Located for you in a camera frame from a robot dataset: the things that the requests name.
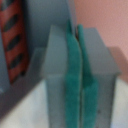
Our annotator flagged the brown toy sausage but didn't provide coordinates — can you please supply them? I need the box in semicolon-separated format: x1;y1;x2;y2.
0;0;29;83

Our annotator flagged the gripper left finger with green pad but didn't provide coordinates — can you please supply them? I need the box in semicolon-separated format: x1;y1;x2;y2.
41;24;83;128

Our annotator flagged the gripper right finger with green pad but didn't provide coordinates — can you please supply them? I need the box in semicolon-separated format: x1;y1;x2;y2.
77;23;122;128

